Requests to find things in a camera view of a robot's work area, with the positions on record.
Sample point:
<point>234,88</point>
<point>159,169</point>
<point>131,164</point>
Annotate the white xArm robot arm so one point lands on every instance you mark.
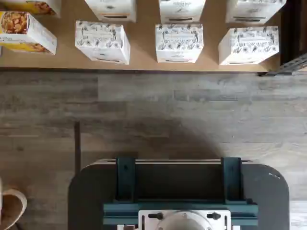
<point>182,223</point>

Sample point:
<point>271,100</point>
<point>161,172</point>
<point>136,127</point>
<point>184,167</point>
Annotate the brown wooden shelf board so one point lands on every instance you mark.
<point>144,65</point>

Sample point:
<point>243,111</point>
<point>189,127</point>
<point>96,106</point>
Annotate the white floral pantry box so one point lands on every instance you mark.
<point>178,40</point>
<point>182,12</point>
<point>100,38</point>
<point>254,12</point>
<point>249,43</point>
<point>112,8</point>

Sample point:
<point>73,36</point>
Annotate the white box with food picture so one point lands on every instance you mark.
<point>28,33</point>

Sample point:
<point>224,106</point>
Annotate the yellow snack box rear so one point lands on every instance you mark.
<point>45,6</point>

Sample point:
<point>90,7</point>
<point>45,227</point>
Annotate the black metal shelf rack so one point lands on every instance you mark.
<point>292,36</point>

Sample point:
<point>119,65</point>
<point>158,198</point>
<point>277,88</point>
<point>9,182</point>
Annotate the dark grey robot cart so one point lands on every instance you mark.
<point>91,191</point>

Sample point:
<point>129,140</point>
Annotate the teal metal cross beam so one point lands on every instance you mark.
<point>120,209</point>

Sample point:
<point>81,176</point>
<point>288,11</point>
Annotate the black mounting bolt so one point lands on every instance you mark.
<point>213,215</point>
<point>155,215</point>

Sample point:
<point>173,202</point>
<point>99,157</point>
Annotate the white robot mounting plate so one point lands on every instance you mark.
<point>144,221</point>

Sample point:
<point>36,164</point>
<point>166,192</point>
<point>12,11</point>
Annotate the teal metal upright bracket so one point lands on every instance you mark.
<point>230,179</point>
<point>125,179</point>

